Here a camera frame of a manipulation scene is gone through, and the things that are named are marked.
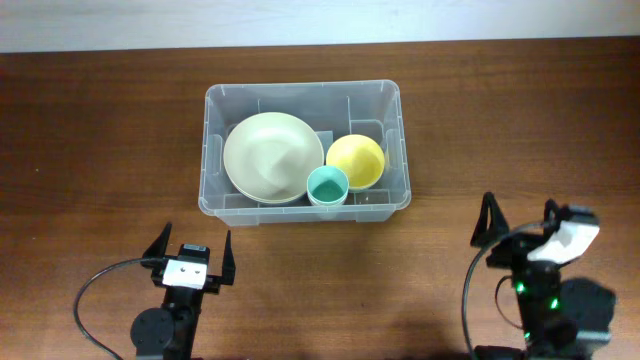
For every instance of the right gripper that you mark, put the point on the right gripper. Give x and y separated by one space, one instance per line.
515 246

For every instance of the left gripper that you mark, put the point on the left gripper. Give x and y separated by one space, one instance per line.
213 283

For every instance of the beige bowl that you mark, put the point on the beige bowl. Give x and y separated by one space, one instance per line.
272 145
271 192

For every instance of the cream cup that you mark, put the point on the cream cup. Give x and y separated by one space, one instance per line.
317 202

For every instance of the mint green cup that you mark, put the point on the mint green cup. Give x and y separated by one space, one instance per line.
327 183

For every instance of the yellow small bowl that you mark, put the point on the yellow small bowl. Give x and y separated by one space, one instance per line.
359 157

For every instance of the mint green small bowl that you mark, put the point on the mint green small bowl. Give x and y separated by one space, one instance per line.
356 190

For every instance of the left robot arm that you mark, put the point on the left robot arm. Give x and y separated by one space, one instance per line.
169 330

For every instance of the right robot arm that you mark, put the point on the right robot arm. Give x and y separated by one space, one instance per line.
559 319

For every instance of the clear plastic storage bin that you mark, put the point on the clear plastic storage bin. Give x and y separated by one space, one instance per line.
370 107

